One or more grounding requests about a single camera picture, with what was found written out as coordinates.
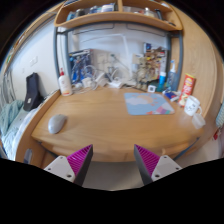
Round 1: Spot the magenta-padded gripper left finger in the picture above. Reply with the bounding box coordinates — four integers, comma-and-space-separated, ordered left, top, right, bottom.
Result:
43, 143, 94, 187

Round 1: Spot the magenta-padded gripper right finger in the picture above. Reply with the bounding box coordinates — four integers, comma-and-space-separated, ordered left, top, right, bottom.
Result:
133, 144, 183, 186

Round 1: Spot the grey computer mouse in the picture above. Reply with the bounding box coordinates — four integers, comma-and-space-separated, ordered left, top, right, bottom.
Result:
47, 113, 68, 135

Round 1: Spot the light blue printed mouse pad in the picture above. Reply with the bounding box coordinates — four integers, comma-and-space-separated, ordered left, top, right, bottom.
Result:
123, 92, 176, 117

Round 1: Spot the clear plastic cup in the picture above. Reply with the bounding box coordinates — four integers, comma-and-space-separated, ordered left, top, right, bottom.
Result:
191, 113, 207, 130

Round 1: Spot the checkered bedding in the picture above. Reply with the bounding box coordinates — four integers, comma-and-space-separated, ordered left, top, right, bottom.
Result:
4, 106, 46, 161

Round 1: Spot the white mug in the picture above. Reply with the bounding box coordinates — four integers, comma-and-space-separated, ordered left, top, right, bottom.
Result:
183, 95, 203, 117

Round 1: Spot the white red-pump lotion bottle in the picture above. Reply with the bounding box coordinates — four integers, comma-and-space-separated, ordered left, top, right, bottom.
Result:
58, 67, 74, 97

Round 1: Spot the white charger block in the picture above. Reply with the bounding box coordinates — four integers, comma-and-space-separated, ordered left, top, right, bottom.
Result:
81, 77, 94, 88

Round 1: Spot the blue white-capped tube bottle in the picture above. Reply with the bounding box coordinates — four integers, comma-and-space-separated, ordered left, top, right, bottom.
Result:
158, 71, 167, 93

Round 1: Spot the red chips can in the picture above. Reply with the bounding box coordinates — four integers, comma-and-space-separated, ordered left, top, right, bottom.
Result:
178, 73, 197, 108

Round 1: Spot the black bag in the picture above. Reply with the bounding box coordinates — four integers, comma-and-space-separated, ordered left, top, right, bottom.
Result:
22, 72, 44, 112

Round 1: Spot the teal blanket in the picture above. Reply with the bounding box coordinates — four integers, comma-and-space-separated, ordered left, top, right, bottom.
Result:
0, 99, 24, 136

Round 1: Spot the white desk lamp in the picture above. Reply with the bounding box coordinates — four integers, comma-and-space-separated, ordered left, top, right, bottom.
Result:
79, 33, 132, 89

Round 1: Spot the tan robot figure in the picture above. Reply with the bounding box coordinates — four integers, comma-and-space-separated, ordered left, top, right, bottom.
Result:
134, 54, 157, 89

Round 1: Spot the blue robot model kit box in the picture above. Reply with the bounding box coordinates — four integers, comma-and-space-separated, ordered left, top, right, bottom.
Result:
68, 49, 94, 84

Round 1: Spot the colourful model kit box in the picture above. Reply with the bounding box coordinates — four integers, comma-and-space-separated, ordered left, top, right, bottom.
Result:
143, 42, 168, 81

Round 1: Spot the wooden shelf unit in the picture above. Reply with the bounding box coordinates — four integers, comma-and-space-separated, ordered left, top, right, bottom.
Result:
54, 0, 184, 32

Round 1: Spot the grey metal desk frame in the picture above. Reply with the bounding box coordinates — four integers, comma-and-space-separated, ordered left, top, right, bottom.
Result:
52, 22, 185, 92

